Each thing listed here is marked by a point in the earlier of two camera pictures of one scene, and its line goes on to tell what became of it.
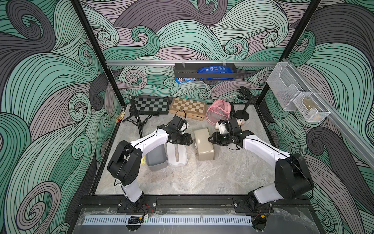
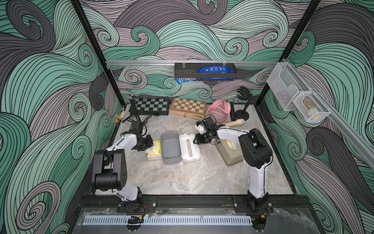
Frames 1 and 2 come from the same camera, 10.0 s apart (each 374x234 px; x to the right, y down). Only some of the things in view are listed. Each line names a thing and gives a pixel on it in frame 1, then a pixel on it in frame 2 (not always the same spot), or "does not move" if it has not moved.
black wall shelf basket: x=190 y=70 does not move
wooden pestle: x=240 y=122 does not move
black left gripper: x=186 y=140 → x=150 y=143
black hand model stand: x=244 y=93 does not move
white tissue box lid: x=171 y=154 → x=189 y=147
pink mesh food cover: x=219 y=109 does not move
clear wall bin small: x=311 y=108 does not move
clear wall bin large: x=284 y=84 does not move
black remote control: x=233 y=110 does not move
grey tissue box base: x=156 y=158 → x=171 y=148
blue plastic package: x=214 y=69 does not move
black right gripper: x=217 y=139 → x=200 y=139
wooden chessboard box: x=188 y=108 does not move
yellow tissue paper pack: x=143 y=160 → x=155 y=152
